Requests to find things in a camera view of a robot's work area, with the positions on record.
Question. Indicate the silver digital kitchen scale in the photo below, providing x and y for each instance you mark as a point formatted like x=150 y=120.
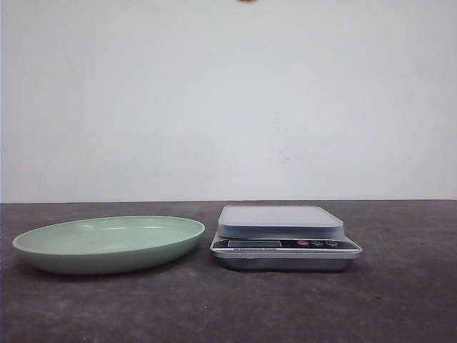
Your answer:
x=305 y=238

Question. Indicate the green oval plate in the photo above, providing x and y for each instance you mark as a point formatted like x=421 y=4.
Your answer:
x=108 y=245

